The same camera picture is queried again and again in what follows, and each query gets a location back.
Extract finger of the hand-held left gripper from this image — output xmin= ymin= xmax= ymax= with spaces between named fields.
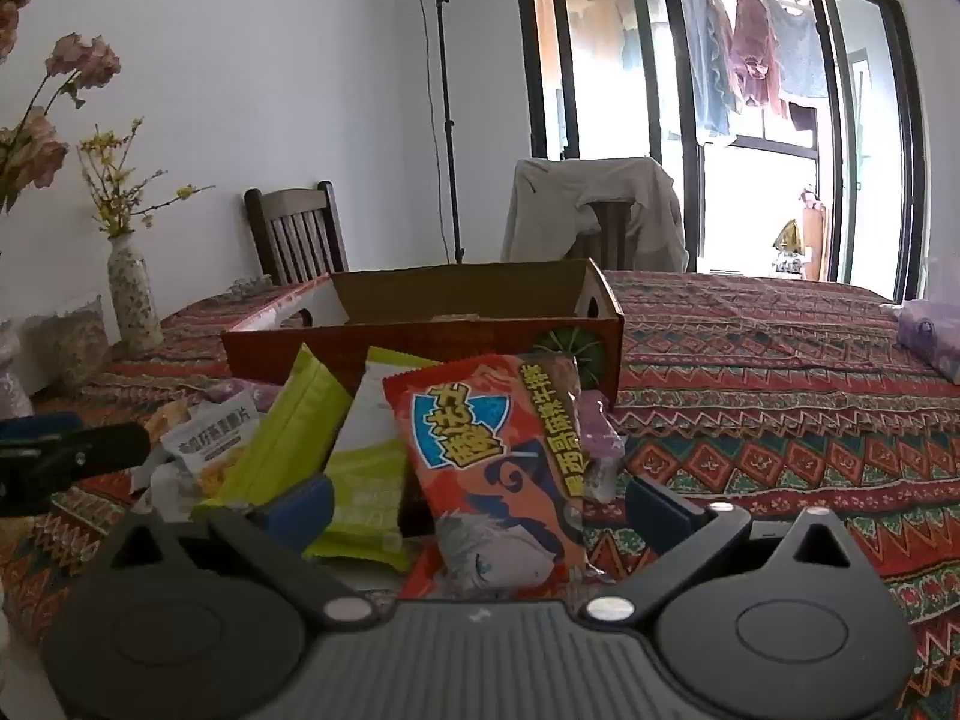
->
xmin=0 ymin=411 xmax=151 ymax=518

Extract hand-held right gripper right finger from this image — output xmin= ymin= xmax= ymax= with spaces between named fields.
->
xmin=583 ymin=474 xmax=869 ymax=626

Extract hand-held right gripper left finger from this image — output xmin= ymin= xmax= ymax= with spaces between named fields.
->
xmin=97 ymin=474 xmax=380 ymax=631

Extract pink snack packet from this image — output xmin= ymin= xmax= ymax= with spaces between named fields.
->
xmin=579 ymin=388 xmax=628 ymax=505
xmin=206 ymin=381 xmax=284 ymax=415

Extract white and green snack packet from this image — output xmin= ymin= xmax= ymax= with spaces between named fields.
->
xmin=304 ymin=345 xmax=442 ymax=565

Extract white oat crisp packet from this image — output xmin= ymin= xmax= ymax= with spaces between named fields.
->
xmin=161 ymin=390 xmax=261 ymax=500

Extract red cartoon snack packet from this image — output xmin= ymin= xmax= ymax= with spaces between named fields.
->
xmin=382 ymin=352 xmax=610 ymax=592

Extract orange printed cardboard box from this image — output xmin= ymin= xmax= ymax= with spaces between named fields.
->
xmin=221 ymin=259 xmax=625 ymax=407

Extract lime green snack packet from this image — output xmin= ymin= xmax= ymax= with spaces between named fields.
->
xmin=193 ymin=343 xmax=353 ymax=517

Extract patterned fabric basket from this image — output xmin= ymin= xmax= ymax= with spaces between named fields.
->
xmin=41 ymin=294 xmax=113 ymax=392

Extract crumpled white packet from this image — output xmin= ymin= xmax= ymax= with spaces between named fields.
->
xmin=131 ymin=461 xmax=207 ymax=524

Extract yellow flower branches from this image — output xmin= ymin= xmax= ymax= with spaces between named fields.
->
xmin=75 ymin=116 xmax=216 ymax=241

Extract dark wooden chair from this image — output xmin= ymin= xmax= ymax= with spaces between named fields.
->
xmin=244 ymin=181 xmax=350 ymax=286
xmin=576 ymin=199 xmax=640 ymax=271

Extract yellow balcony object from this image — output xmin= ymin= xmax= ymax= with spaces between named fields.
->
xmin=772 ymin=219 xmax=803 ymax=275

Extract upright wooden board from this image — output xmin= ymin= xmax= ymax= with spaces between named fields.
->
xmin=799 ymin=191 xmax=827 ymax=282

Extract beige jacket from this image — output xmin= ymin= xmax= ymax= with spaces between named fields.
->
xmin=501 ymin=157 xmax=689 ymax=272

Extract purple tissue pack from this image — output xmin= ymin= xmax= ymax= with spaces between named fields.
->
xmin=896 ymin=300 xmax=960 ymax=383

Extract pink artificial flowers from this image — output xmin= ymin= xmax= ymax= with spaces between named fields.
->
xmin=0 ymin=0 xmax=122 ymax=215

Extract clear plastic bag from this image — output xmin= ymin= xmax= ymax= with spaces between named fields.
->
xmin=926 ymin=251 xmax=960 ymax=305

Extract black framed sliding glass door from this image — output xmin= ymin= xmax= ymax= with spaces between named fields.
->
xmin=514 ymin=0 xmax=932 ymax=302

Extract hanging blue denim garment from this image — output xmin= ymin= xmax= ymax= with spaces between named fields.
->
xmin=677 ymin=0 xmax=734 ymax=140

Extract hanging maroon garment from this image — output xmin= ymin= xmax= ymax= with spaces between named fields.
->
xmin=724 ymin=0 xmax=788 ymax=121

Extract hanging grey blue garment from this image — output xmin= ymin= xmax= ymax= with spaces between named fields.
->
xmin=765 ymin=0 xmax=830 ymax=102

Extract hanging orange garment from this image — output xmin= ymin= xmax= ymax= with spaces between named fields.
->
xmin=535 ymin=0 xmax=625 ymax=70

